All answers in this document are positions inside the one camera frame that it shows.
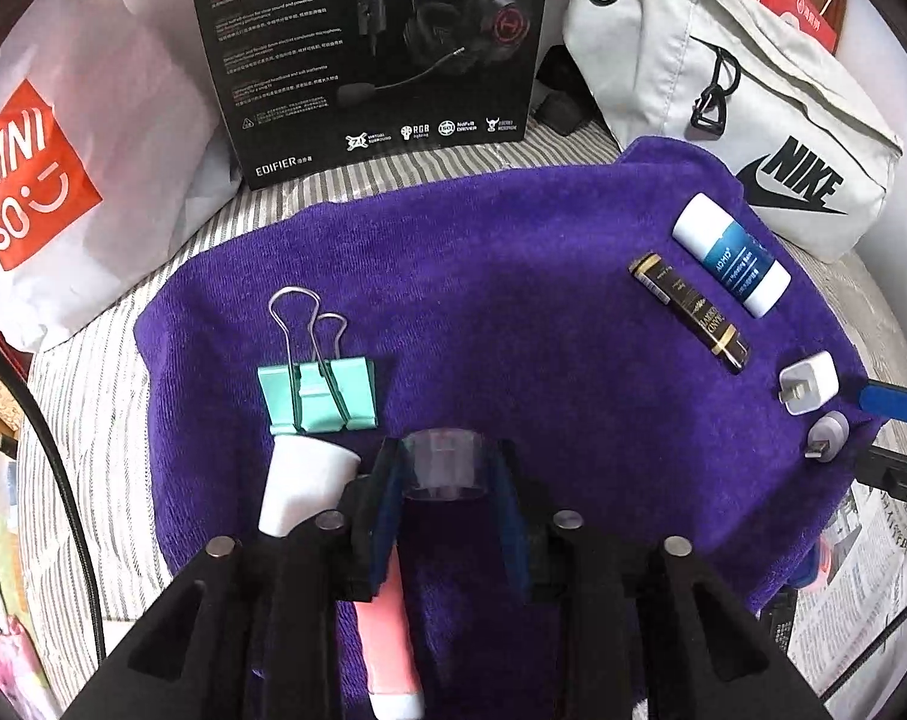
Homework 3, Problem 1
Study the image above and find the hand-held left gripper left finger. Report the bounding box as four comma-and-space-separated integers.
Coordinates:
59, 436, 413, 720

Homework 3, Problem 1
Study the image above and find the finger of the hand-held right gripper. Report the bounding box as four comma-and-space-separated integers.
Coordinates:
843, 367, 907, 425
858, 446, 907, 496

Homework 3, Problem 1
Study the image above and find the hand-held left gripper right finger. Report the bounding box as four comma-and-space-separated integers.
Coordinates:
491, 439, 833, 720

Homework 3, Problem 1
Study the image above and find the small white adapter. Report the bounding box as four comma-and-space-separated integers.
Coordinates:
802, 411, 852, 460

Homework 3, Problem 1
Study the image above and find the clear plastic cup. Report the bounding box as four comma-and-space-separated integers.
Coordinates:
400, 427, 492, 502

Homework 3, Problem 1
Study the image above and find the white charger plug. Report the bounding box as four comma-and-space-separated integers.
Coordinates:
778, 351, 840, 417

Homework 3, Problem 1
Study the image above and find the small white cup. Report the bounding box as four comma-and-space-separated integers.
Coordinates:
259, 431, 362, 539

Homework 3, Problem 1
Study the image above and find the pink tube with grey cap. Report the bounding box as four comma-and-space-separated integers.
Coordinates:
349, 547, 426, 720

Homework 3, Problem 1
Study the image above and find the black and gold tube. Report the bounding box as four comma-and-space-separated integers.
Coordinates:
628, 253, 752, 376

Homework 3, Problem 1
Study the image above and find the newspaper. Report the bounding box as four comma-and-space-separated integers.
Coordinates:
787, 420, 907, 691

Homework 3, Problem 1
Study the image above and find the small pink jar blue lid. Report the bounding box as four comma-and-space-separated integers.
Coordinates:
794, 532, 837, 593

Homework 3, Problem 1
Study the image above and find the teal binder clip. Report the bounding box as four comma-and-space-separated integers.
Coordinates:
257, 286, 380, 436

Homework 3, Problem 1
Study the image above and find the long black bar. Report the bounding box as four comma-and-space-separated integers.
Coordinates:
761, 589, 800, 661

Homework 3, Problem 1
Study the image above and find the white and blue tube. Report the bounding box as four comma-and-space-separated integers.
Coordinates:
672, 193, 792, 318

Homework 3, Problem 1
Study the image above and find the purple towel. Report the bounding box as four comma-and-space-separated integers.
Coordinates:
133, 136, 885, 680

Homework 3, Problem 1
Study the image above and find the striped bed sheet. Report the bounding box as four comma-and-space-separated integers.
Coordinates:
19, 116, 907, 691

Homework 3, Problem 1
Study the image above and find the pink patterned cloth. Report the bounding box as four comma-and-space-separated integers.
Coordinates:
0, 611, 53, 720

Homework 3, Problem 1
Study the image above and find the grey waist bag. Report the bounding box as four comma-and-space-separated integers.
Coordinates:
558, 0, 905, 263

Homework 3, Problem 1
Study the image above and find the white plastic shopping bag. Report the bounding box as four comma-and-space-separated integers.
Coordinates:
0, 0, 241, 353

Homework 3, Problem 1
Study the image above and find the black headphone box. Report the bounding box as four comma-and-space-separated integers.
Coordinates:
184, 0, 555, 192

